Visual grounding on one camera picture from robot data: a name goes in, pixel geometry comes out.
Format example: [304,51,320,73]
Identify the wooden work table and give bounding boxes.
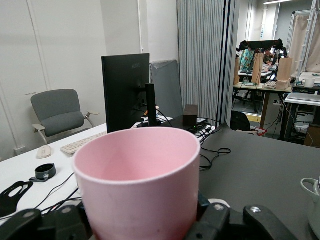
[232,81,293,128]

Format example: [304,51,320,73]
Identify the beige computer mouse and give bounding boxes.
[36,145,53,160]

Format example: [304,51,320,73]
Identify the black backpack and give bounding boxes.
[229,110,252,132]

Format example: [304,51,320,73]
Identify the dark wooden box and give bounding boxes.
[182,104,199,127]

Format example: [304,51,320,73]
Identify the pale grey-green stockpot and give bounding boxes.
[299,176,320,235]

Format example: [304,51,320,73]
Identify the tall wooden block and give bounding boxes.
[251,52,264,84]

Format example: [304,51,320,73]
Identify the grey foam panel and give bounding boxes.
[149,59,185,120]

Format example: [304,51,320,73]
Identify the grey armchair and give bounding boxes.
[30,89,100,145]

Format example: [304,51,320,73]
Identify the black desk cable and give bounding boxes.
[37,172,83,216]

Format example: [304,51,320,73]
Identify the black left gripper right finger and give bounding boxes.
[184,196,301,240]

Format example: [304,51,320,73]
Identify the black computer monitor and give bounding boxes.
[101,53,151,134]

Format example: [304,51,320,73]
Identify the loose black cable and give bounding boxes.
[199,147,232,172]

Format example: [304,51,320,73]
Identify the beige keyboard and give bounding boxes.
[60,131,108,155]

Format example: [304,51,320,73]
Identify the pink cup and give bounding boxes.
[72,126,202,240]

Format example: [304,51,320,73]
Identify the black power hub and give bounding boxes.
[187,119,213,134]

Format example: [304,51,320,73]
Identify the black overhead rig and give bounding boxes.
[239,39,287,53]

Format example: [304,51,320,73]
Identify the beige curtain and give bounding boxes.
[289,13,320,78]

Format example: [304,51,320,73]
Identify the grey vertical blinds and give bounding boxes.
[176,0,226,121]

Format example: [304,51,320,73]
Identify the black ring with strap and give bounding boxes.
[29,163,57,183]

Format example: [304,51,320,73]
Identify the wide wooden block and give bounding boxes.
[276,57,293,90]

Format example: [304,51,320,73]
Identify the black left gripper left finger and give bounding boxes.
[0,202,94,240]

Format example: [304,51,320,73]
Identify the silver laptop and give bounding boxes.
[284,92,320,103]

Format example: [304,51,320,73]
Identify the dark grey table mat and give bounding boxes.
[197,121,320,240]

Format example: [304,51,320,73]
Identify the ceiling light strip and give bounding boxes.
[262,0,313,5]

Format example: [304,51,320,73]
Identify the black monitor stand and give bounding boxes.
[141,83,162,128]

